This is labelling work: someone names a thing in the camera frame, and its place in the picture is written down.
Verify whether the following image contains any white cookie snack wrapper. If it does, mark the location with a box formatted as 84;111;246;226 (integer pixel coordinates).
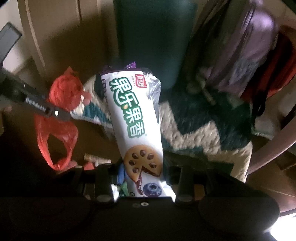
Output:
100;65;176;200

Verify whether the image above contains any teal white zigzag rug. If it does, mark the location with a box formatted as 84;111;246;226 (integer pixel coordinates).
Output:
70;75;252;181

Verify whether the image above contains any red plastic bag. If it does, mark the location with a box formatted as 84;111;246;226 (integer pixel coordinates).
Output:
35;67;91;171

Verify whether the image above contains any purple backpack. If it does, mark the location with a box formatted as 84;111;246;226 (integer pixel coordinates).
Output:
204;1;278;96

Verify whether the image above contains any small beige snack stick wrapper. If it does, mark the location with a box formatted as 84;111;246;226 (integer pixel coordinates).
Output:
84;154;111;165

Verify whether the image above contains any brown wooden door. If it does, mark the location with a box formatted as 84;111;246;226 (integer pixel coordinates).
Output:
18;1;81;80

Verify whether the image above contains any teal trash bin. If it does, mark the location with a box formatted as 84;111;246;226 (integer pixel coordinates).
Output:
113;0;198;89

